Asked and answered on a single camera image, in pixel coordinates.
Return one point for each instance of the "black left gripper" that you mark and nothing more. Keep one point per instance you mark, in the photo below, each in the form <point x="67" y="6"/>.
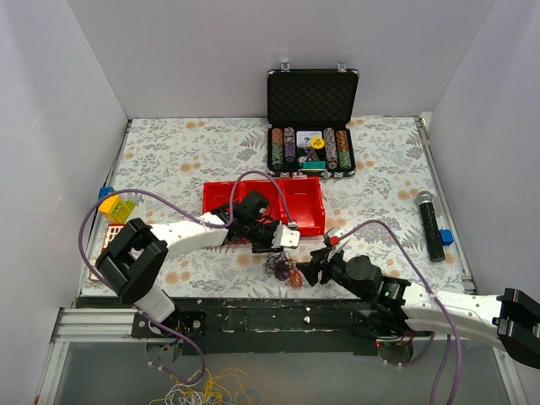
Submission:
<point x="261" y="238"/>

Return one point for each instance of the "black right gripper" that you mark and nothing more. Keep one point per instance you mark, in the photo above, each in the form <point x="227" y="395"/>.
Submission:
<point x="323" y="270"/>

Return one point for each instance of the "red plastic compartment tray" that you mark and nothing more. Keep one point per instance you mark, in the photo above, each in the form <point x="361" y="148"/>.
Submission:
<point x="302" y="196"/>

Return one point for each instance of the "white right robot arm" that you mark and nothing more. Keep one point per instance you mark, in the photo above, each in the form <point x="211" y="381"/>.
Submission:
<point x="508" y="322"/>

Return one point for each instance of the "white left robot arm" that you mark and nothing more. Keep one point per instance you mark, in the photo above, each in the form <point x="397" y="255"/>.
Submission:
<point x="130" y="264"/>

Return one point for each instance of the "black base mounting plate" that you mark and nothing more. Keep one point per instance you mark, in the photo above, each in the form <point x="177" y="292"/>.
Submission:
<point x="271" y="326"/>

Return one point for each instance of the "floral patterned table mat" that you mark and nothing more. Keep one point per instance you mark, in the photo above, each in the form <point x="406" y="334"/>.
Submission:
<point x="362" y="178"/>

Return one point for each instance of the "black handheld microphone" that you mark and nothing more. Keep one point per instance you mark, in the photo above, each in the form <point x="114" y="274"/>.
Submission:
<point x="435" y="249"/>

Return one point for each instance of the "small blue cube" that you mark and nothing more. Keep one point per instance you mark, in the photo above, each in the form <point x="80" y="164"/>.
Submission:
<point x="446" y="237"/>

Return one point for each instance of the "black poker chip case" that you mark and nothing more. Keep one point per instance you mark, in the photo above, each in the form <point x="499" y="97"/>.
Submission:
<point x="308" y="112"/>

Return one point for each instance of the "red white toy brick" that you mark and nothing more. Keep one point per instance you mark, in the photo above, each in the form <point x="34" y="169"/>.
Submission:
<point x="111" y="232"/>

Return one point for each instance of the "yellow green toy bricks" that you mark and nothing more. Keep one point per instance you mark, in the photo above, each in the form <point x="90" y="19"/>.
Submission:
<point x="116" y="210"/>

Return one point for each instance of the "blue toy brick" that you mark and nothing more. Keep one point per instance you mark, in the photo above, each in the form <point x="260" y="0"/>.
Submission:
<point x="105" y="191"/>

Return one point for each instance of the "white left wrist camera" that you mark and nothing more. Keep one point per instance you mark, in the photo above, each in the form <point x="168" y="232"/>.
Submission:
<point x="285" y="237"/>

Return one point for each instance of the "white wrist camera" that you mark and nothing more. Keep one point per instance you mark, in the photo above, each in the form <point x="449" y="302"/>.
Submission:
<point x="332" y="240"/>
<point x="285" y="237"/>

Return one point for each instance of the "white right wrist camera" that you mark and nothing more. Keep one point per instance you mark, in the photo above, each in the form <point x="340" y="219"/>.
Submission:
<point x="332" y="240"/>

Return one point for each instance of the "aluminium frame rail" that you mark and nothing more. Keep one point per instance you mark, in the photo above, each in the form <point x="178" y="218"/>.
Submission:
<point x="93" y="325"/>

